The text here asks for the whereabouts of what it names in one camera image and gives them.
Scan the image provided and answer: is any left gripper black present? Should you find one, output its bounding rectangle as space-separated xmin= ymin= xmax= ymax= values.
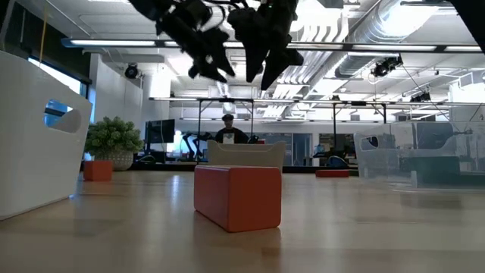
xmin=161 ymin=7 xmax=236 ymax=83

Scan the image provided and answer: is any white plastic bin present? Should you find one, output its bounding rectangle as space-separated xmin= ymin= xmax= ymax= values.
xmin=0 ymin=50 xmax=93 ymax=221

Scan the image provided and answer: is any yellow cable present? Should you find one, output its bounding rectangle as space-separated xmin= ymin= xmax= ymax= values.
xmin=39 ymin=3 xmax=49 ymax=58

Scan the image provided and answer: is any clear plastic bin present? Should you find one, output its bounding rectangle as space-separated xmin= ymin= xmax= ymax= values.
xmin=354 ymin=121 xmax=485 ymax=190

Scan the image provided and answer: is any black metal table frame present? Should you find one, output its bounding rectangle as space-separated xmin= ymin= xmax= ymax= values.
xmin=79 ymin=161 xmax=359 ymax=177

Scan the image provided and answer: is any dark background workstation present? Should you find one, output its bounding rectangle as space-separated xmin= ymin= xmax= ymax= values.
xmin=327 ymin=134 xmax=355 ymax=170

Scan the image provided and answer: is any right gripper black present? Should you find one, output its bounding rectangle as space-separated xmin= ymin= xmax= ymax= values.
xmin=227 ymin=0 xmax=304 ymax=91

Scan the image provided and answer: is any long ceiling light bar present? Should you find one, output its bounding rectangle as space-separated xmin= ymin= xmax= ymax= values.
xmin=60 ymin=36 xmax=485 ymax=53

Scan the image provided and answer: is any black ceiling mounted device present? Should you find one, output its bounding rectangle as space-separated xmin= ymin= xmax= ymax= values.
xmin=410 ymin=90 xmax=432 ymax=103
xmin=370 ymin=55 xmax=404 ymax=79

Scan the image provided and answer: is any small orange cube block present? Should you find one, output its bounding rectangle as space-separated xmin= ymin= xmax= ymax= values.
xmin=83 ymin=160 xmax=114 ymax=182

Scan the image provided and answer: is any black metal rig frame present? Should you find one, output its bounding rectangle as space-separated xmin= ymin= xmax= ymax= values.
xmin=196 ymin=97 xmax=255 ymax=164
xmin=333 ymin=100 xmax=387 ymax=152

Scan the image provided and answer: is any person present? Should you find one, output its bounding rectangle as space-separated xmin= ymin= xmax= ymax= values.
xmin=214 ymin=113 xmax=250 ymax=145

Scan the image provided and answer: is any grey plastic bin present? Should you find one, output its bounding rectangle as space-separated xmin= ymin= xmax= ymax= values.
xmin=207 ymin=140 xmax=287 ymax=170

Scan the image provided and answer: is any red rectangular block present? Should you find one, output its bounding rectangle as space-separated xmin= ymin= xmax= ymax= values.
xmin=315 ymin=168 xmax=350 ymax=178

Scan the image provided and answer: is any orange rectangular block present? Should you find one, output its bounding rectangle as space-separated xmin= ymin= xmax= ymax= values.
xmin=193 ymin=165 xmax=283 ymax=234

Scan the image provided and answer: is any green plant in white pot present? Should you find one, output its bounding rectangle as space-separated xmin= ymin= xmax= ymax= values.
xmin=83 ymin=115 xmax=146 ymax=172

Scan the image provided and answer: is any black computer monitor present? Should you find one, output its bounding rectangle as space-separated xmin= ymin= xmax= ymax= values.
xmin=145 ymin=118 xmax=177 ymax=144

